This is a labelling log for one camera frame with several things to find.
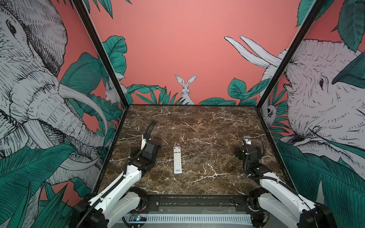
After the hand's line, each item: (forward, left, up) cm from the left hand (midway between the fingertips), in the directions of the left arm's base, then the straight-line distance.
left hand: (142, 146), depth 81 cm
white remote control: (-4, -20, -11) cm, 23 cm away
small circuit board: (-33, 0, -13) cm, 36 cm away
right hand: (0, -62, -1) cm, 62 cm away
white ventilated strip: (-35, -31, -13) cm, 49 cm away
